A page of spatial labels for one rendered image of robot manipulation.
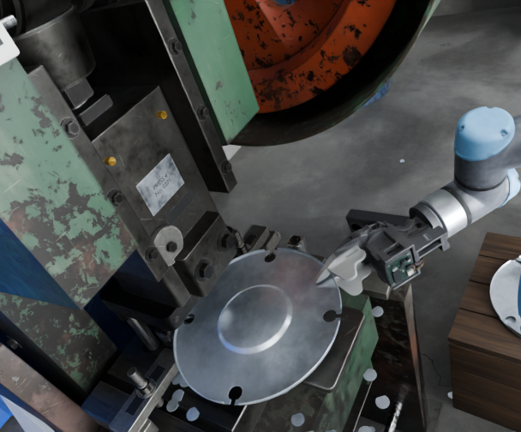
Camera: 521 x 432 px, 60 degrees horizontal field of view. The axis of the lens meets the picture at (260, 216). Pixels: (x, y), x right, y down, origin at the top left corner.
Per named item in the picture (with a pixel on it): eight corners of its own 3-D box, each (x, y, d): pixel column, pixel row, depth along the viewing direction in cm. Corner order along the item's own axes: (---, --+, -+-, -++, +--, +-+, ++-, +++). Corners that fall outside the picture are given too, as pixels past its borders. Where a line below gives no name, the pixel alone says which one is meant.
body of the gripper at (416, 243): (380, 263, 67) (447, 221, 68) (350, 232, 74) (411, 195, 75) (390, 293, 72) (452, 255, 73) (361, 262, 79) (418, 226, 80)
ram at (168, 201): (254, 242, 73) (181, 70, 55) (204, 316, 64) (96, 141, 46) (176, 228, 82) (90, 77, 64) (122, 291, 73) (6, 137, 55)
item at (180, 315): (246, 249, 80) (236, 227, 77) (182, 343, 69) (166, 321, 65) (179, 237, 89) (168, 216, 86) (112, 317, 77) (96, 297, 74)
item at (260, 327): (205, 256, 90) (203, 254, 89) (349, 243, 78) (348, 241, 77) (149, 399, 70) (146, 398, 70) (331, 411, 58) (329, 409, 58)
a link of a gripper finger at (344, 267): (324, 290, 68) (375, 259, 69) (306, 267, 73) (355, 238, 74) (329, 302, 70) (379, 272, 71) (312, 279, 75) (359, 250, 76)
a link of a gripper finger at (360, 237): (334, 251, 71) (381, 223, 72) (330, 246, 73) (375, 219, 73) (341, 270, 74) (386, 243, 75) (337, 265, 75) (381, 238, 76)
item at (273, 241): (281, 237, 100) (268, 202, 93) (244, 297, 90) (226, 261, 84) (259, 234, 103) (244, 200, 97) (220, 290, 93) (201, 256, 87)
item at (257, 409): (332, 275, 95) (326, 255, 91) (221, 494, 69) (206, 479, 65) (220, 252, 111) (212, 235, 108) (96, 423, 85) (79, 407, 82)
